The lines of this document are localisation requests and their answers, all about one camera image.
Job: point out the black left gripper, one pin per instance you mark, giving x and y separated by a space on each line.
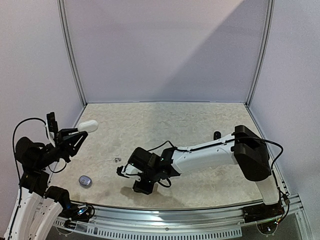
64 145

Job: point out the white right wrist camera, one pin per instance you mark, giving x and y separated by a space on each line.
128 171

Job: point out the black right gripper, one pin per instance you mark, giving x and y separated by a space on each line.
143 185

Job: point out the silver earbud left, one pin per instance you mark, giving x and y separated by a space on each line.
117 159

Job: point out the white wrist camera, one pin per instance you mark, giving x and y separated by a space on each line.
51 128
128 171

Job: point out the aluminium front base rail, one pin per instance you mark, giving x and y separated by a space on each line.
293 227

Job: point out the small black case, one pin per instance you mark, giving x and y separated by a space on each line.
217 135

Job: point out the silver blue charging case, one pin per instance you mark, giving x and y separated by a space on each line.
85 181

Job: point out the aluminium left corner post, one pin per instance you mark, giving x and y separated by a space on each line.
70 52

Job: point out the aluminium corner post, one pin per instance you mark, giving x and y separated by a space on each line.
70 52
262 52

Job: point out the white oval charging case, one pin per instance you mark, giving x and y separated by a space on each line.
89 126

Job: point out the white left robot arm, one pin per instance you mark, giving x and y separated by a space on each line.
38 204

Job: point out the aluminium right corner post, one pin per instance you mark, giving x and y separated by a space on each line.
262 52

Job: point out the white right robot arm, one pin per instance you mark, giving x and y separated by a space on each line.
242 147

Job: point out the white perforated cable tray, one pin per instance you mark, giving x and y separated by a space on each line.
129 232

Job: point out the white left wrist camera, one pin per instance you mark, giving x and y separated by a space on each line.
51 128

